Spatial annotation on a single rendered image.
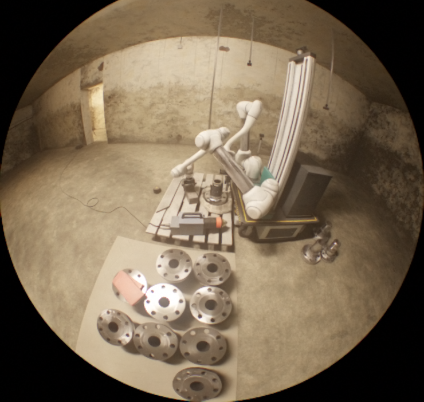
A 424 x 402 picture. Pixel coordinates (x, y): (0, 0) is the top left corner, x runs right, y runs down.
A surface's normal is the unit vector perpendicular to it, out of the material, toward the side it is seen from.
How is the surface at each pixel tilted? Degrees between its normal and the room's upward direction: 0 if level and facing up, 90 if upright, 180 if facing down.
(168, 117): 90
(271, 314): 0
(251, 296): 0
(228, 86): 90
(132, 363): 0
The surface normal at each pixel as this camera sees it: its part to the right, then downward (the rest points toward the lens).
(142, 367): 0.09, -0.81
